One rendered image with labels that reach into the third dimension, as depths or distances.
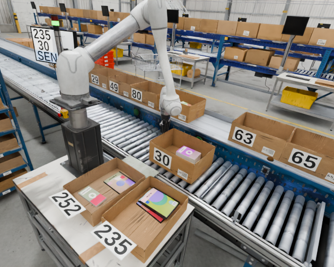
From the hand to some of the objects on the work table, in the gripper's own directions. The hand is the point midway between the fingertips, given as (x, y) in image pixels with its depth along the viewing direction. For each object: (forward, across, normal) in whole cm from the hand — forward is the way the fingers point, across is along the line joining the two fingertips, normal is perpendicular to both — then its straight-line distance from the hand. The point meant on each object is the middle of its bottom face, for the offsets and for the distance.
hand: (164, 135), depth 168 cm
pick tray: (+11, +60, +40) cm, 72 cm away
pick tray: (+11, +63, +9) cm, 65 cm away
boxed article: (+10, +72, +6) cm, 73 cm away
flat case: (+10, +53, +10) cm, 55 cm away
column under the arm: (+11, +57, -24) cm, 62 cm away
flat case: (+8, +49, +39) cm, 63 cm away
